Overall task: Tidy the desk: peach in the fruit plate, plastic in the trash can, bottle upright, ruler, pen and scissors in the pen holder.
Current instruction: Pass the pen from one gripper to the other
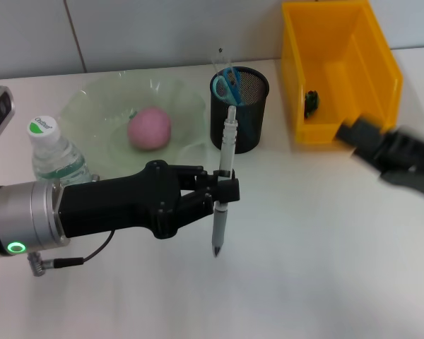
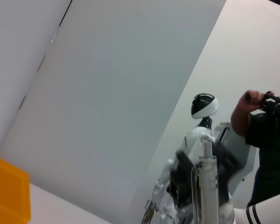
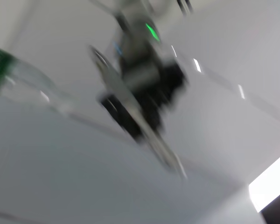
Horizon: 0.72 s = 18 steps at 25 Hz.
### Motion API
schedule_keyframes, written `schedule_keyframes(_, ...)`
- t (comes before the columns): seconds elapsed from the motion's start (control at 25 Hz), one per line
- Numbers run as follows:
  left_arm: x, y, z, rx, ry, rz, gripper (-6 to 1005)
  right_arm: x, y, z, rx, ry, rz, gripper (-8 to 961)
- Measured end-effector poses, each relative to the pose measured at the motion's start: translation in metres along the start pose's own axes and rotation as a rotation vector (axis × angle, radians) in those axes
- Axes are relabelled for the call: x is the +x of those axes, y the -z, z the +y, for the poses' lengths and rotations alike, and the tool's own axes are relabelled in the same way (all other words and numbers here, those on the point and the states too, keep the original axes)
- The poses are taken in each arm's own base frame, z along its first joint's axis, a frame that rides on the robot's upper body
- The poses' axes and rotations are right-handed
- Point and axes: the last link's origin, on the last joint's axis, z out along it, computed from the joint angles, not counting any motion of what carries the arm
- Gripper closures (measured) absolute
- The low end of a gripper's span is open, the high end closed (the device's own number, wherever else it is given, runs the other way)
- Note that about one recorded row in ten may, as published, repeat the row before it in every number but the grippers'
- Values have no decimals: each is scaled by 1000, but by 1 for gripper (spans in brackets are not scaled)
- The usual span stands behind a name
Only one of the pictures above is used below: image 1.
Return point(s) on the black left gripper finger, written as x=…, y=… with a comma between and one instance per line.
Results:
x=229, y=190

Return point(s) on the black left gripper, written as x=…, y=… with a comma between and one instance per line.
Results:
x=109, y=205

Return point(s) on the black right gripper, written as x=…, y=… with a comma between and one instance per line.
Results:
x=410, y=166

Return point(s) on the silver ballpoint pen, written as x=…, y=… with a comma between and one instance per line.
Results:
x=229, y=148

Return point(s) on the pink peach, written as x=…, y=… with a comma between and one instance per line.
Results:
x=150, y=129

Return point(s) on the green plastic wrapper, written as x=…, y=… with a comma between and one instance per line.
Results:
x=311, y=102

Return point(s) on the blue scissors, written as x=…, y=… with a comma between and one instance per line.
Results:
x=229, y=88

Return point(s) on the clear plastic ruler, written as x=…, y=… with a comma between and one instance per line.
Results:
x=220, y=63

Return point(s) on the clear water bottle green label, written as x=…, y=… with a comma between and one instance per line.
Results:
x=53, y=155

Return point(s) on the black mesh pen holder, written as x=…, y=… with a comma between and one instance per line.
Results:
x=251, y=130

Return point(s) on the green glass fruit plate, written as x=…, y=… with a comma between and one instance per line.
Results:
x=92, y=102

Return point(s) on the yellow plastic bin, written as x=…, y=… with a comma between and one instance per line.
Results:
x=339, y=53

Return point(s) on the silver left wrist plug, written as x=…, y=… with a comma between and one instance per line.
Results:
x=95, y=177

